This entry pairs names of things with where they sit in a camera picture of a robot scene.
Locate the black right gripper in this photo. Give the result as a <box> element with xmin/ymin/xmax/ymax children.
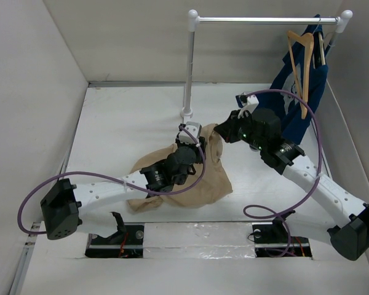
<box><xmin>214</xmin><ymin>109</ymin><xmax>266</xmax><ymax>151</ymax></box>

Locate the beige t shirt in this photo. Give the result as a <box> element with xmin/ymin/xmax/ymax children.
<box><xmin>127</xmin><ymin>124</ymin><xmax>232</xmax><ymax>213</ymax></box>

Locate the wooden hanger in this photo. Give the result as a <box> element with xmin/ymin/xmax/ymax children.
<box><xmin>287</xmin><ymin>29</ymin><xmax>315</xmax><ymax>120</ymax></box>
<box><xmin>318</xmin><ymin>31</ymin><xmax>326</xmax><ymax>66</ymax></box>

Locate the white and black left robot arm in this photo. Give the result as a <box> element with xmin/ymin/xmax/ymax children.
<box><xmin>41</xmin><ymin>138</ymin><xmax>205</xmax><ymax>244</ymax></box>

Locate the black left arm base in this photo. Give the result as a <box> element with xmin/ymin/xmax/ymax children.
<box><xmin>85</xmin><ymin>212</ymin><xmax>145</xmax><ymax>259</ymax></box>

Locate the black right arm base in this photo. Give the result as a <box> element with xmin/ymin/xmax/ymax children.
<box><xmin>247</xmin><ymin>221</ymin><xmax>312</xmax><ymax>258</ymax></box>

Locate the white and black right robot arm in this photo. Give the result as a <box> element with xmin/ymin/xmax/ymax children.
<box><xmin>214</xmin><ymin>108</ymin><xmax>369</xmax><ymax>261</ymax></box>

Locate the blue mickey t shirt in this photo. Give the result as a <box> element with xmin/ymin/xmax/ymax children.
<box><xmin>271</xmin><ymin>25</ymin><xmax>328</xmax><ymax>144</ymax></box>

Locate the wooden hanger in blue shirt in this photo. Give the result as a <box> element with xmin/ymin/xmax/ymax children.
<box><xmin>318</xmin><ymin>31</ymin><xmax>326</xmax><ymax>66</ymax></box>

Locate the white and chrome clothes rack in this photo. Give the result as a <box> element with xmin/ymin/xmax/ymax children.
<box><xmin>181</xmin><ymin>9</ymin><xmax>353</xmax><ymax>123</ymax></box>

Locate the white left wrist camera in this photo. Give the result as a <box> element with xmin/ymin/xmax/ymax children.
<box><xmin>177</xmin><ymin>121</ymin><xmax>202</xmax><ymax>144</ymax></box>

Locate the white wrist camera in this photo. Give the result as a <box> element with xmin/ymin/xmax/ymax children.
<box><xmin>177</xmin><ymin>121</ymin><xmax>202</xmax><ymax>144</ymax></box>
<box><xmin>236</xmin><ymin>92</ymin><xmax>259</xmax><ymax>118</ymax></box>

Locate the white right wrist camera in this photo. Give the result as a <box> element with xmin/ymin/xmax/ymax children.
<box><xmin>236</xmin><ymin>92</ymin><xmax>259</xmax><ymax>118</ymax></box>

